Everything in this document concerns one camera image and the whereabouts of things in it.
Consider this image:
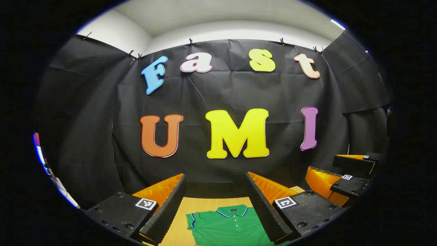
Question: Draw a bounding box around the black backdrop cloth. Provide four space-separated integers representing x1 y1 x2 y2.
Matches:
34 30 393 209

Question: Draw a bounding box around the computer monitor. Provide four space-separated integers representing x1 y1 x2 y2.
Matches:
33 133 47 175

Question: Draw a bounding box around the green T-shirt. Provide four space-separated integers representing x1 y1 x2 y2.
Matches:
186 204 289 246

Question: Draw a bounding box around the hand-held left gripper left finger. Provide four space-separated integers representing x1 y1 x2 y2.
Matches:
85 173 187 246

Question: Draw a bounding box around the row of black backdrop clips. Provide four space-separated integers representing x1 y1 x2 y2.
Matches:
82 31 325 59

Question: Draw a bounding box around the white side table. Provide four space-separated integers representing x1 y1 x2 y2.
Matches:
51 176 81 209

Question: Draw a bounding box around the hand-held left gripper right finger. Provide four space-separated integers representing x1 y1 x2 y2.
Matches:
245 172 348 246

